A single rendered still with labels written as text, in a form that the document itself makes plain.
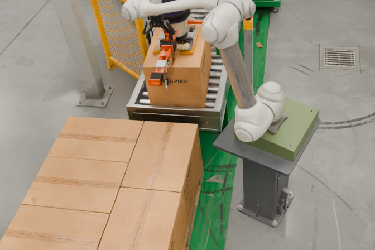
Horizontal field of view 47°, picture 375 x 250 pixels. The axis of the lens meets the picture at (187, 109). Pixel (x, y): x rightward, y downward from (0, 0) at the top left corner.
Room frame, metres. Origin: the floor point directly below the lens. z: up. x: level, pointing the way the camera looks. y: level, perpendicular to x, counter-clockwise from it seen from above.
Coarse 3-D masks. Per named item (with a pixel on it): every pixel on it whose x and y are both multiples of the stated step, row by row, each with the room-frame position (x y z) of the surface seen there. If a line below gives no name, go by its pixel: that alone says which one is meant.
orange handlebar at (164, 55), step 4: (188, 20) 2.71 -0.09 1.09; (192, 20) 2.70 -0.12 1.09; (196, 20) 2.69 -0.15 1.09; (200, 20) 2.68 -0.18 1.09; (176, 32) 2.58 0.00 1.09; (164, 48) 2.40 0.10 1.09; (160, 52) 2.35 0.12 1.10; (164, 52) 2.35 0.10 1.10; (168, 52) 2.34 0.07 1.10; (160, 56) 2.31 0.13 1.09; (164, 56) 2.34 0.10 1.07; (168, 56) 2.31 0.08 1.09; (156, 68) 2.20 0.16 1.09; (164, 68) 2.19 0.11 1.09; (152, 84) 2.05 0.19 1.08; (156, 84) 2.04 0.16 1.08
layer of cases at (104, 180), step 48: (96, 144) 2.15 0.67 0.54; (144, 144) 2.09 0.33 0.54; (192, 144) 2.03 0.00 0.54; (48, 192) 1.79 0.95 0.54; (96, 192) 1.73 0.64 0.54; (144, 192) 1.68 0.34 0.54; (192, 192) 1.85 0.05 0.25; (48, 240) 1.43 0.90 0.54; (96, 240) 1.39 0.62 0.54; (144, 240) 1.35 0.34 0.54
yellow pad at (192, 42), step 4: (188, 28) 2.78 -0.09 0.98; (192, 28) 2.78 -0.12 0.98; (196, 28) 2.77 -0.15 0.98; (196, 32) 2.72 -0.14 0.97; (196, 36) 2.67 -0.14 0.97; (184, 40) 2.64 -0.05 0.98; (188, 40) 2.59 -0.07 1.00; (192, 40) 2.62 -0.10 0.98; (196, 40) 2.64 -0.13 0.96; (192, 44) 2.57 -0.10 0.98; (192, 48) 2.53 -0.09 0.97; (180, 52) 2.50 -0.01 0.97; (184, 52) 2.50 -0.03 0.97; (188, 52) 2.49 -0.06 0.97; (192, 52) 2.48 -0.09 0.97
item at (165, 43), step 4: (164, 40) 2.48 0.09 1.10; (168, 40) 2.47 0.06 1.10; (172, 40) 2.47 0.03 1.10; (160, 44) 2.43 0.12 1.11; (164, 44) 2.44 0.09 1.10; (168, 44) 2.43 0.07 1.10; (172, 44) 2.42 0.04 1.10; (168, 48) 2.40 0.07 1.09; (172, 48) 2.39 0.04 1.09; (172, 52) 2.39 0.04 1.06
